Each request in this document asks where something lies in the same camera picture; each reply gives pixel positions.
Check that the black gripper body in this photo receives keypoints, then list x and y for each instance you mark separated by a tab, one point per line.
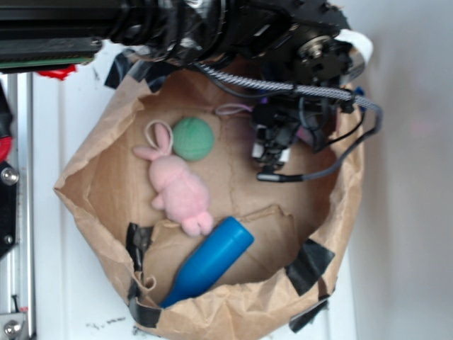
281	122

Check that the green textured ball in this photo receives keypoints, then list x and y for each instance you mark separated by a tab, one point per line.
193	139

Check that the brown paper bag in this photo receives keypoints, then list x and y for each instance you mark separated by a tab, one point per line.
301	230

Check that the pink plush bunny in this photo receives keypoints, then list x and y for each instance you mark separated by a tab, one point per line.
180	193

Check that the blue plastic bottle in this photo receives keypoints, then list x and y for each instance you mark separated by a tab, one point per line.
210	261

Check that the aluminium frame rail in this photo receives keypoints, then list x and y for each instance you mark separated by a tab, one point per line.
18	312

